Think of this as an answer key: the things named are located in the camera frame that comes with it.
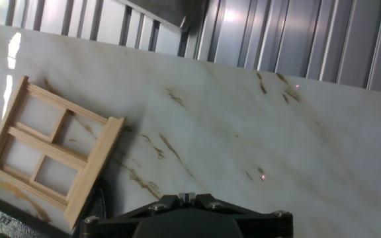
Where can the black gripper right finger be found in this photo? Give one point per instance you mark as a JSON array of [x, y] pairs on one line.
[[266, 224]]

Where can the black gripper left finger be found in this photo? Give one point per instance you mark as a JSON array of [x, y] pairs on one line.
[[111, 228]]

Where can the miniature wooden sliding window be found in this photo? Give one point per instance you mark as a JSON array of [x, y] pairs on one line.
[[88, 165]]

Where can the white marble pattern board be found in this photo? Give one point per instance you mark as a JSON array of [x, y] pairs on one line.
[[243, 132]]

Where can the silver digital scale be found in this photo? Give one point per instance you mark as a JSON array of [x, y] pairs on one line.
[[164, 10]]

